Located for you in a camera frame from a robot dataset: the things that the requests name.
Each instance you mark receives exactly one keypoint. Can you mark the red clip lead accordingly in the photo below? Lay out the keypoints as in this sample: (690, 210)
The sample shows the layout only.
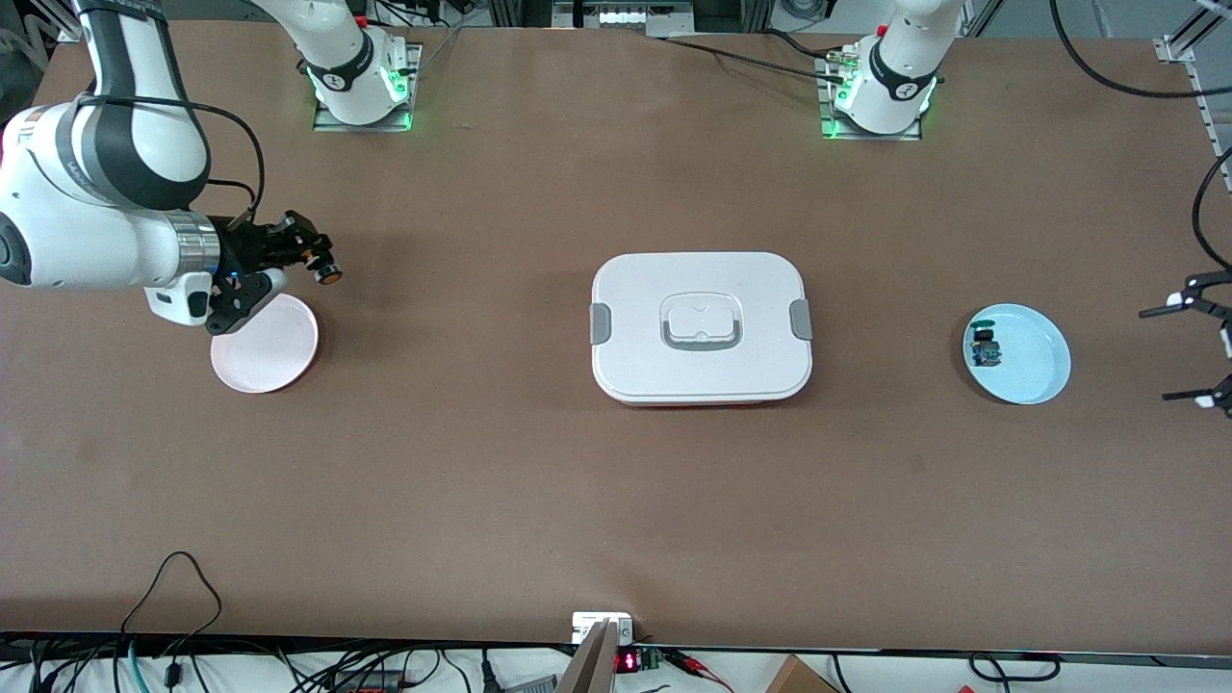
(698, 666)

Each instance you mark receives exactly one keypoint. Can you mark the small white mounting block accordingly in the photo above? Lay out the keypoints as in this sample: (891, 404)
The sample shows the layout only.
(585, 624)

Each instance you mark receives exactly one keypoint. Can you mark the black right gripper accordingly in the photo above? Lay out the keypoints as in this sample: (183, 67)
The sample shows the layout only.
(248, 245)

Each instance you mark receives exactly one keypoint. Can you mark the green push button switch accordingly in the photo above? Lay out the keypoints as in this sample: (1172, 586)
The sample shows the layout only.
(986, 351)

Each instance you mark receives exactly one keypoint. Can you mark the white lidded lunch box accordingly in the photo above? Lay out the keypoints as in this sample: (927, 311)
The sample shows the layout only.
(703, 371)

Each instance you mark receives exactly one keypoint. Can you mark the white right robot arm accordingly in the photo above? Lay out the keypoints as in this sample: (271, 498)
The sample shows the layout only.
(96, 231)

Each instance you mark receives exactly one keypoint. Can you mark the aluminium profile bar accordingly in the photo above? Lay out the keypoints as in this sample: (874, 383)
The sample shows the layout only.
(589, 664)

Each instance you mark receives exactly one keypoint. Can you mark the light blue round plate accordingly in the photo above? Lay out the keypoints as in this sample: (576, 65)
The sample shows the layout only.
(1035, 361)

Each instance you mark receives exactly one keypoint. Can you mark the orange push button switch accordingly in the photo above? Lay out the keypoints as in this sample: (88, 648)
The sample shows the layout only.
(329, 275)

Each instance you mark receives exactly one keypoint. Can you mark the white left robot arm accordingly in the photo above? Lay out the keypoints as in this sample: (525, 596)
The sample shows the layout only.
(895, 67)

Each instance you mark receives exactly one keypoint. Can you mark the brown cardboard box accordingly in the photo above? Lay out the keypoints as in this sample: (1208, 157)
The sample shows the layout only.
(799, 679)

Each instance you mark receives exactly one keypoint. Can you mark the pink round plate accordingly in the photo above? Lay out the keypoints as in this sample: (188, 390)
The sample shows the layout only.
(274, 351)

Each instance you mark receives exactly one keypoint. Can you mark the red digit display module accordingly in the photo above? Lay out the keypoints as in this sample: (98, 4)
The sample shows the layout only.
(628, 662)

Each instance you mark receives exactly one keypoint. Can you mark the aluminium slotted rail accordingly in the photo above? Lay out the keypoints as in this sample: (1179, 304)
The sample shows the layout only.
(1198, 87)

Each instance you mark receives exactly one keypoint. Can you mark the white lit device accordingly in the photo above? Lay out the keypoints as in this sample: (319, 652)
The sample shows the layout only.
(624, 15)

